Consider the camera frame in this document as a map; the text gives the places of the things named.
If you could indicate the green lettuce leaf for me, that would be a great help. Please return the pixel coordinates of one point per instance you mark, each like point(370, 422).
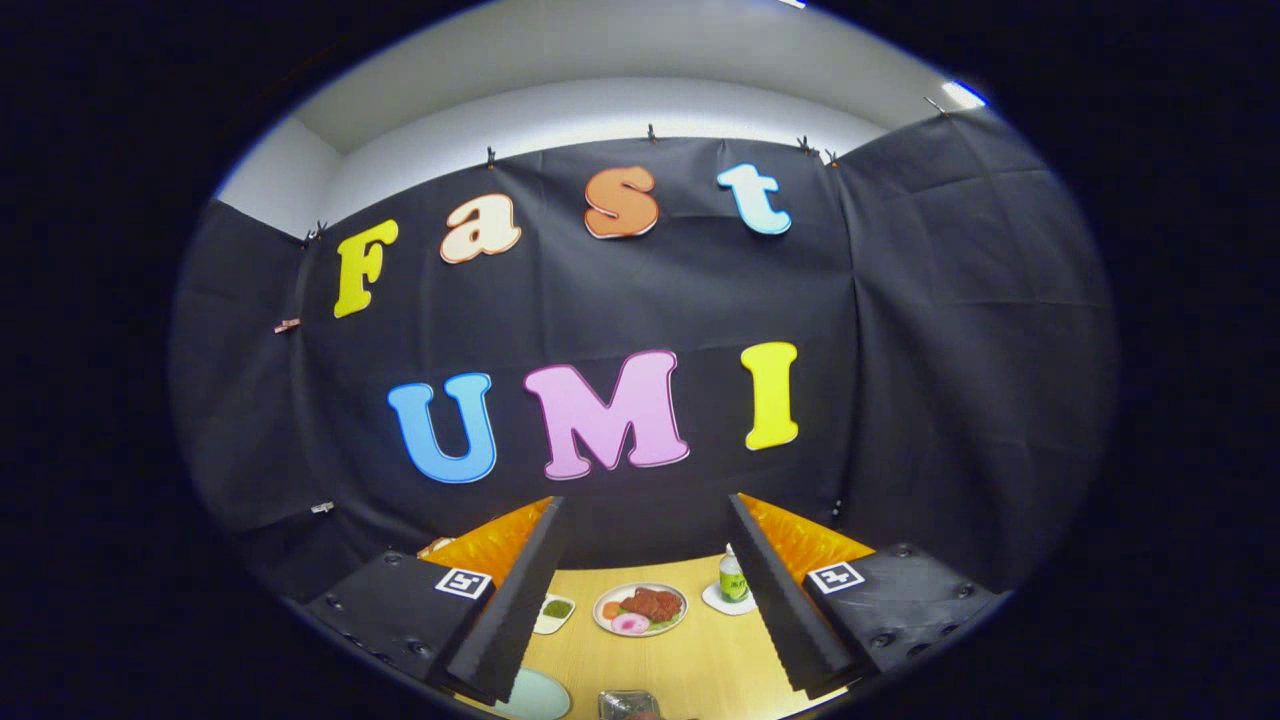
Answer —
point(666, 622)

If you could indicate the white square coaster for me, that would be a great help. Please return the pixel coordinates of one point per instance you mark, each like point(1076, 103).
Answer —
point(712, 600)

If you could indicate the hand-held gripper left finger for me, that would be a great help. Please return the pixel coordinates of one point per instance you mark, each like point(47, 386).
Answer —
point(525, 610)

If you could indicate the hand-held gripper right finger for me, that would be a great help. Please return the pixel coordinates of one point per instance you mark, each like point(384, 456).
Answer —
point(780, 610)

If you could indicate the white divided dish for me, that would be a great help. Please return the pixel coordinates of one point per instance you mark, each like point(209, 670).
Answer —
point(545, 627)

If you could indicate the pile of green beans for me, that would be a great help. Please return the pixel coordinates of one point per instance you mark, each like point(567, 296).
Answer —
point(557, 608)

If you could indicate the white oval food plate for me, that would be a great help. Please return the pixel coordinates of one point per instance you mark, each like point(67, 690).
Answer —
point(602, 621)

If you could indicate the pink round slice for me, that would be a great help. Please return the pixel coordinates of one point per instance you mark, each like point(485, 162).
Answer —
point(630, 624)

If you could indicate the green label bottle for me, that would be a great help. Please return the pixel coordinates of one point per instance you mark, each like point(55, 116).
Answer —
point(733, 585)

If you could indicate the pale green plate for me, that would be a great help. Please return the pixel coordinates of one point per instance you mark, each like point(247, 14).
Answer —
point(540, 698)

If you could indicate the brown steak pieces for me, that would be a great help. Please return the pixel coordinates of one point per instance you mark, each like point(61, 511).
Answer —
point(652, 603)

